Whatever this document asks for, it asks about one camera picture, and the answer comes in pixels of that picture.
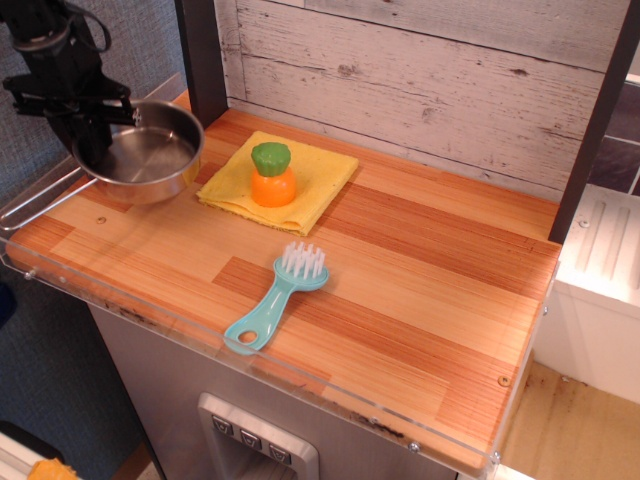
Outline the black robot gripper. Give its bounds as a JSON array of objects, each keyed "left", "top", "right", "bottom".
[{"left": 3, "top": 37, "right": 138, "bottom": 171}]

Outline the silver pot with wire handle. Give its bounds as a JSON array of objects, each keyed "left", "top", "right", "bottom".
[{"left": 0, "top": 98, "right": 207, "bottom": 232}]

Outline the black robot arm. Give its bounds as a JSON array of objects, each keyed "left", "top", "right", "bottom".
[{"left": 1, "top": 1, "right": 137, "bottom": 169}]

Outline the yellow folded cloth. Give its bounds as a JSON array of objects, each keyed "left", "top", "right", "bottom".
[{"left": 197, "top": 131, "right": 358, "bottom": 236}]

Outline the clear acrylic left guard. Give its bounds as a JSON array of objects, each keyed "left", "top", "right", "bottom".
[{"left": 0, "top": 72, "right": 187, "bottom": 241}]

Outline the orange toy carrot green top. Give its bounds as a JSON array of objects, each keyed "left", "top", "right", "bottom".
[{"left": 251, "top": 142, "right": 297, "bottom": 208}]

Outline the teal brush with white bristles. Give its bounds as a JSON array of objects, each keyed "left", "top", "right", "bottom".
[{"left": 224, "top": 242, "right": 329, "bottom": 355}]

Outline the grey cabinet with dispenser panel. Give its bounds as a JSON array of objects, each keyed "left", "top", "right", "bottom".
[{"left": 91, "top": 307, "right": 455, "bottom": 479}]

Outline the orange object bottom left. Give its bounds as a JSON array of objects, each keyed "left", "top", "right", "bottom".
[{"left": 27, "top": 459, "right": 79, "bottom": 480}]

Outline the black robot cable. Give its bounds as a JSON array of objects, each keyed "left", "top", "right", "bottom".
[{"left": 64, "top": 2, "right": 112, "bottom": 54}]

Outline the dark left shelf post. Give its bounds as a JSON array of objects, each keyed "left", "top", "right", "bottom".
[{"left": 174, "top": 0, "right": 228, "bottom": 128}]

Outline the dark shelf post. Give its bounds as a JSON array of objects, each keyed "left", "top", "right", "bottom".
[
  {"left": 548, "top": 0, "right": 639, "bottom": 244},
  {"left": 174, "top": 0, "right": 228, "bottom": 128}
]

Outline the dark right shelf post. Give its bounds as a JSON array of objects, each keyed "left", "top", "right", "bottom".
[{"left": 548, "top": 0, "right": 639, "bottom": 244}]

